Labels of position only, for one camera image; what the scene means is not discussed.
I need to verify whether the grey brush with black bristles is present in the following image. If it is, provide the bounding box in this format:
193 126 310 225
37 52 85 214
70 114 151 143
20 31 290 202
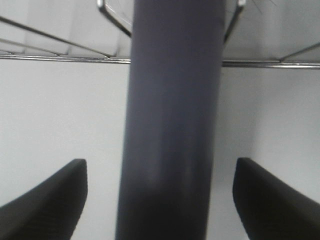
115 0 226 240

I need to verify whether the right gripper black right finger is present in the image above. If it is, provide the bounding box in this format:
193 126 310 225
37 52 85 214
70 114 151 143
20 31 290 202
232 157 320 240

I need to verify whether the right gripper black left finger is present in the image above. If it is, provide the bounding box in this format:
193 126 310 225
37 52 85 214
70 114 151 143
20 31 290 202
0 159 88 240

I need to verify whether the metal wire dish rack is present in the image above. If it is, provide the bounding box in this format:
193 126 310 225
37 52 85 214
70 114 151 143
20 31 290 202
0 0 320 70

